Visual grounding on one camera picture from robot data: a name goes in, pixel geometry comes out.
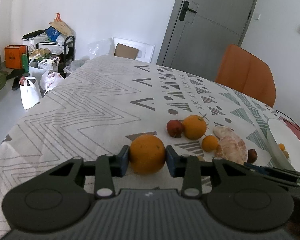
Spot red apple left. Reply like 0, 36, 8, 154
166, 120, 184, 138

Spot small mandarin on table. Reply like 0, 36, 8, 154
202, 135, 218, 152

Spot white plastic bag red contents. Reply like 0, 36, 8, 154
39, 70, 64, 95

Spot dark red plum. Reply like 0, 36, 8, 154
247, 149, 258, 164

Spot brown paper bag orange handle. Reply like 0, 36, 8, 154
49, 13, 72, 36

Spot patterned white tablecloth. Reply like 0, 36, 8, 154
0, 56, 279, 238

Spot brown kiwi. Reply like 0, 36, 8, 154
197, 155, 205, 161
282, 150, 289, 159

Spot white ceramic plate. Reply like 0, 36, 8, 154
267, 119, 300, 172

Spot black storage rack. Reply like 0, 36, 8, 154
24, 36, 75, 77

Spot black door handle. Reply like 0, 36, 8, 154
178, 1, 197, 22

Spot brown kiwi on plate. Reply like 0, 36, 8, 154
282, 150, 289, 159

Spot white foam board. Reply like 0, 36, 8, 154
113, 37, 155, 63

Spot orange chair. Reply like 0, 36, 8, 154
215, 44, 276, 107

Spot peeled pomelo segment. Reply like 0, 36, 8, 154
213, 126, 233, 139
215, 136, 248, 165

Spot peeled pomelo segment front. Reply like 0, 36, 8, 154
215, 136, 248, 165

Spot large orange with stem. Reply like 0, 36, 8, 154
182, 115, 207, 140

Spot black cable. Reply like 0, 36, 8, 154
276, 109, 300, 138

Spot small mandarin on plate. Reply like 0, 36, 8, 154
278, 144, 285, 151

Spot blue plastic bag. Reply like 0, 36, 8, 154
45, 26, 61, 42

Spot peeled pomelo segment back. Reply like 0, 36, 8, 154
213, 126, 233, 139

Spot white tote bag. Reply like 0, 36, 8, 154
29, 57, 59, 80

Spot white shopping bag front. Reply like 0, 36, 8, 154
19, 76, 42, 110

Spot cardboard box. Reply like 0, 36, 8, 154
114, 43, 139, 60

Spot grey door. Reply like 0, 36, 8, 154
157, 0, 257, 81

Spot orange box on floor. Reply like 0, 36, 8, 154
4, 45, 26, 69

